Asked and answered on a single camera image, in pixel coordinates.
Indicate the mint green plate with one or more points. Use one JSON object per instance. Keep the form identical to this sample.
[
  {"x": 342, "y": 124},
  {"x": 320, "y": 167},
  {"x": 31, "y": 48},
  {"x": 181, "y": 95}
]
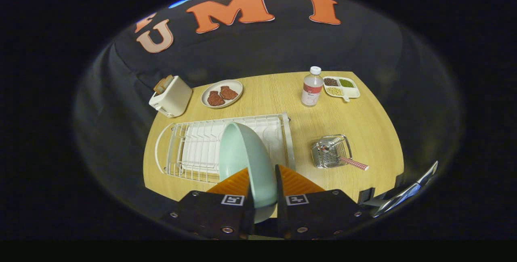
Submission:
[{"x": 246, "y": 161}]

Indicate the bread slices in toaster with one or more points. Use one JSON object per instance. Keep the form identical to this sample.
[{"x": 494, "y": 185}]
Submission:
[{"x": 163, "y": 84}]

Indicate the white ribbed drain tray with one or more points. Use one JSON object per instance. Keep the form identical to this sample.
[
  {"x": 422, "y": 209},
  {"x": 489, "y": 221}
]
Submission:
[{"x": 202, "y": 149}]

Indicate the white divided tray with beans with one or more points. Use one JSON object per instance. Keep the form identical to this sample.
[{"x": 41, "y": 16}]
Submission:
[{"x": 351, "y": 91}]

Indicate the white toaster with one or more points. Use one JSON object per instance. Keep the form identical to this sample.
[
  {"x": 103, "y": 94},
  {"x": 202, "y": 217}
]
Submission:
[{"x": 173, "y": 98}]

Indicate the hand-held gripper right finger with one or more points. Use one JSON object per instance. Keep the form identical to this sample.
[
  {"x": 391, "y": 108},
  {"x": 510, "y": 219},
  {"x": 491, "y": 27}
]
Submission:
[{"x": 282, "y": 217}]

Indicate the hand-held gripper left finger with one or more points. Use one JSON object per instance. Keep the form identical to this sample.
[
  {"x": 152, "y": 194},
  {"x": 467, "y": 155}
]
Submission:
[{"x": 206, "y": 215}]

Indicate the clear plastic bottle white cap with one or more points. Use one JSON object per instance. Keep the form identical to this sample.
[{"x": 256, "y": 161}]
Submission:
[{"x": 312, "y": 92}]

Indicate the brown meat patty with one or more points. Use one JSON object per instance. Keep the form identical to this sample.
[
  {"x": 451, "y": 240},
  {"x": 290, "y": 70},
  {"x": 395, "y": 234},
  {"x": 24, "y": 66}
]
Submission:
[
  {"x": 228, "y": 93},
  {"x": 215, "y": 99}
]

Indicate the beige plate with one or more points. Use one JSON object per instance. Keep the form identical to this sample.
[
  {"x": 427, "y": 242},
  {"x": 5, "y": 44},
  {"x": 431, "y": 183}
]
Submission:
[{"x": 232, "y": 102}]

